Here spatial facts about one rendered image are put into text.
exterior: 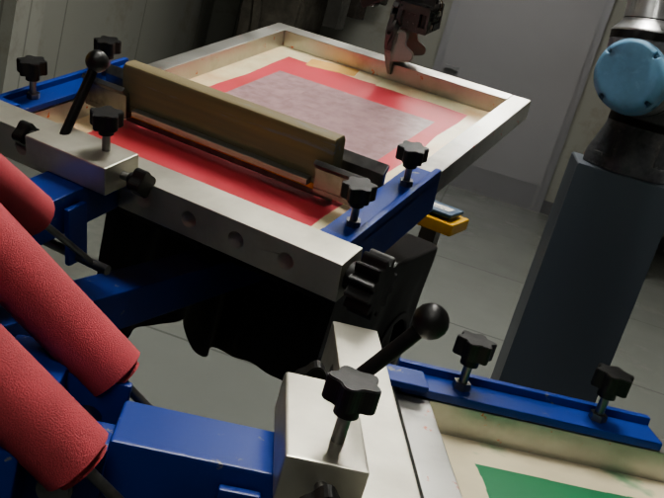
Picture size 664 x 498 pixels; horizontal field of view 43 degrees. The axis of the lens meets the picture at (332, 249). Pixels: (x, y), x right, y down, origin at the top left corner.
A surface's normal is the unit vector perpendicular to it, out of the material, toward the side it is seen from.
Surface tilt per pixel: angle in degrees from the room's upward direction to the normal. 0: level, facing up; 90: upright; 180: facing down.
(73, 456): 69
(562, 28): 90
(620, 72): 98
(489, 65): 90
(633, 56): 98
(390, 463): 0
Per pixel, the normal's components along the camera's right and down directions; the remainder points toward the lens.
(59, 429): 0.60, -0.21
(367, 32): -0.21, 0.22
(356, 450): 0.26, -0.92
